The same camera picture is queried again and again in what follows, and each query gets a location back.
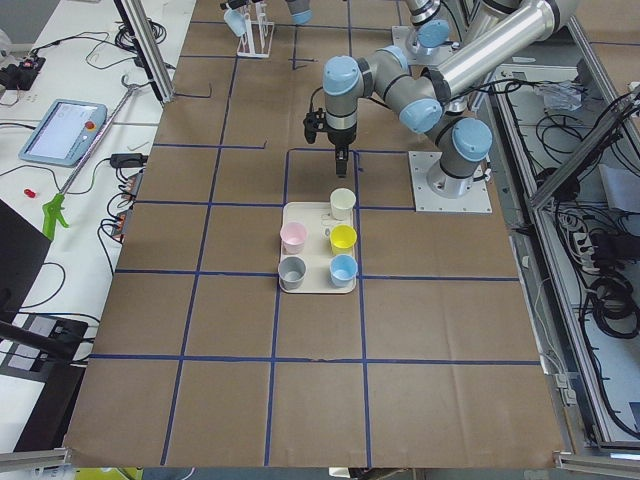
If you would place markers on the teach pendant tablet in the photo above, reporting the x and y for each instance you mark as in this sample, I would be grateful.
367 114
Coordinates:
65 133

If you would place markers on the white wire cup rack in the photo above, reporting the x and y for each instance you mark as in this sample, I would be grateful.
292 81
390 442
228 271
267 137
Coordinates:
257 41

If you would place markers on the aluminium frame post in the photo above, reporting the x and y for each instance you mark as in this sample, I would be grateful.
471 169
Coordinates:
137 24

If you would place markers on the grey cup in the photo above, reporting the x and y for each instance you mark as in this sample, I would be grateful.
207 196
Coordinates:
292 272

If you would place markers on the light blue cup rear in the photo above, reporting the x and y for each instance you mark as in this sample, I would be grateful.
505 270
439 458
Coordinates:
343 270

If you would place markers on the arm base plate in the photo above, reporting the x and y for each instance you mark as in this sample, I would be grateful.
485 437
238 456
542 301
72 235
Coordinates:
405 38
436 192

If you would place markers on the cream plastic tray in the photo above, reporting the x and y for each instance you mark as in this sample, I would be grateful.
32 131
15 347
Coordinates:
316 253

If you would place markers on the black power adapter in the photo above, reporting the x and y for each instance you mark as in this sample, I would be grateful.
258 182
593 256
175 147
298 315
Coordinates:
127 160

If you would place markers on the cream white cup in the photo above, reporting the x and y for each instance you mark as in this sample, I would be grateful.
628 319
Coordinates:
342 202

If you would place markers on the light blue cup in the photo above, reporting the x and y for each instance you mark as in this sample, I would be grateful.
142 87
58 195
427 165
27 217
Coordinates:
343 270
235 21

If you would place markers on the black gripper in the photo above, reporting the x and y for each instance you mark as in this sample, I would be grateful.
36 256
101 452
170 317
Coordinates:
341 138

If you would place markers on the yellow cup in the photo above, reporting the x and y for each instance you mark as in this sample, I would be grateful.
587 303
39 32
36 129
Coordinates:
342 239

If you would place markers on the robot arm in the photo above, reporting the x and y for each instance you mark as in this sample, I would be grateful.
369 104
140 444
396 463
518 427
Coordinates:
300 11
498 30

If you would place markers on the pink cup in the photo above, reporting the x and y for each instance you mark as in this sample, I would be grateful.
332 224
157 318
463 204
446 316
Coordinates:
293 236

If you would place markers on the light blue cup front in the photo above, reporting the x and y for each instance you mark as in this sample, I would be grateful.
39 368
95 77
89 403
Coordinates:
235 21

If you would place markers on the allen key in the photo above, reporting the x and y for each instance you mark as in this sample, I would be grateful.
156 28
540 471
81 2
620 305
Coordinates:
137 147

